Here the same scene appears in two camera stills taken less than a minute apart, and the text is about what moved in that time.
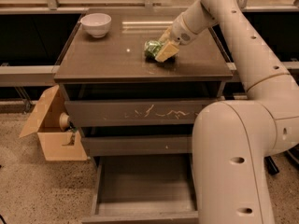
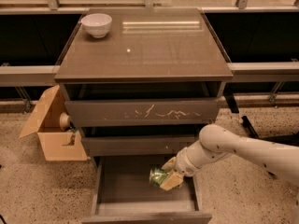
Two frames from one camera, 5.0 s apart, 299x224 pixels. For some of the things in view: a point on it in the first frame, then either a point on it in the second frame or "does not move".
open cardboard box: [58, 145] does not move
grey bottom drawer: [142, 189] does not move
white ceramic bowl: [96, 24] does not move
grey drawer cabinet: [136, 114] does not move
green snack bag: [151, 49] -> [157, 176]
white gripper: [179, 32] -> [181, 163]
